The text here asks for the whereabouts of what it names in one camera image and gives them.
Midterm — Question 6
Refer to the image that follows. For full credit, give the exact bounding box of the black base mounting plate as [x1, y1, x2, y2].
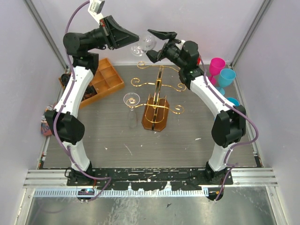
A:
[64, 167, 227, 191]

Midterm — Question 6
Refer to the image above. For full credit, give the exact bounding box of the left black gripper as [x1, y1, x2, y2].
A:
[85, 15, 140, 52]

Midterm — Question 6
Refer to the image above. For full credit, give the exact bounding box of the magenta plastic wine glass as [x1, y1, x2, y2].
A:
[209, 57, 226, 85]

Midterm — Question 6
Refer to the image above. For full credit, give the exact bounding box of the gold wire wine glass rack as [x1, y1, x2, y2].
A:
[131, 65, 187, 132]

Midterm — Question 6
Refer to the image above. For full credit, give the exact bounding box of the clear wine glass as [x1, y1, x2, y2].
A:
[131, 34, 157, 57]
[123, 92, 140, 128]

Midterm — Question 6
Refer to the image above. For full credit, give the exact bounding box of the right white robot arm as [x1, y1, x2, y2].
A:
[146, 29, 246, 185]

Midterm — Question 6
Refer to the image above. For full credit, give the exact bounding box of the black coiled item beside tray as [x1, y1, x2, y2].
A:
[60, 74, 70, 87]

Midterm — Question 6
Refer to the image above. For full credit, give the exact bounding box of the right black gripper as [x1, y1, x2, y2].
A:
[140, 30, 186, 69]

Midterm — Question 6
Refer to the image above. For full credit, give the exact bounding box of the clear front wine glass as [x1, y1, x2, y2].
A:
[123, 92, 140, 128]

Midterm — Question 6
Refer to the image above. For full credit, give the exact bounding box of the light blue plastic wine glass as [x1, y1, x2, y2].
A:
[216, 68, 236, 95]

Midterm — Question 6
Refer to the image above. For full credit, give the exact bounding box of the wooden compartment tray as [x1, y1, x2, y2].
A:
[55, 58, 125, 113]

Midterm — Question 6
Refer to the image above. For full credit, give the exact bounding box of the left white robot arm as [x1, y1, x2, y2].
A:
[45, 15, 139, 186]

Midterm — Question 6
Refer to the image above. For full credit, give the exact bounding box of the black coiled item on tray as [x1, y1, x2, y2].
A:
[83, 86, 96, 99]

